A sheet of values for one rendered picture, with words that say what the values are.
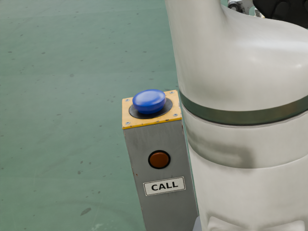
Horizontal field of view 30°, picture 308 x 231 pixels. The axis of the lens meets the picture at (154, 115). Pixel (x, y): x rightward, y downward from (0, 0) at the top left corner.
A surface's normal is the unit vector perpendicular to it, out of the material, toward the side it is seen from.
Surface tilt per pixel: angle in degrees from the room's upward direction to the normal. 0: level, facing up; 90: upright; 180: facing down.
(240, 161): 90
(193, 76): 97
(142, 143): 90
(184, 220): 90
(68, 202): 0
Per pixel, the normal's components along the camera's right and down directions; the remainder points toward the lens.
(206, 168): -0.77, 0.42
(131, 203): -0.17, -0.85
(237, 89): -0.03, 0.66
